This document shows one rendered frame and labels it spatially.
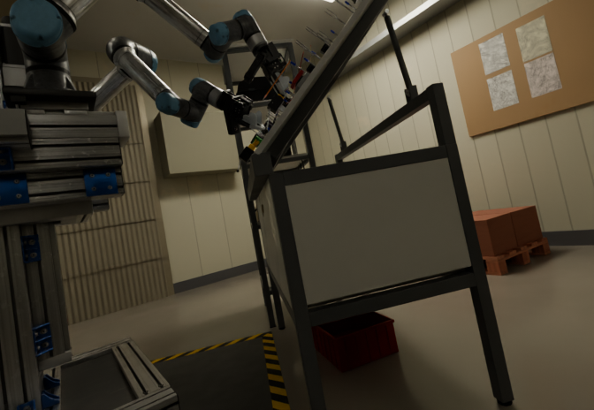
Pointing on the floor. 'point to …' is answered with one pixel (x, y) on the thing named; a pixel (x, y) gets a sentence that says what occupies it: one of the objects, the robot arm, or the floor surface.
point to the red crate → (355, 340)
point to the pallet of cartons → (509, 237)
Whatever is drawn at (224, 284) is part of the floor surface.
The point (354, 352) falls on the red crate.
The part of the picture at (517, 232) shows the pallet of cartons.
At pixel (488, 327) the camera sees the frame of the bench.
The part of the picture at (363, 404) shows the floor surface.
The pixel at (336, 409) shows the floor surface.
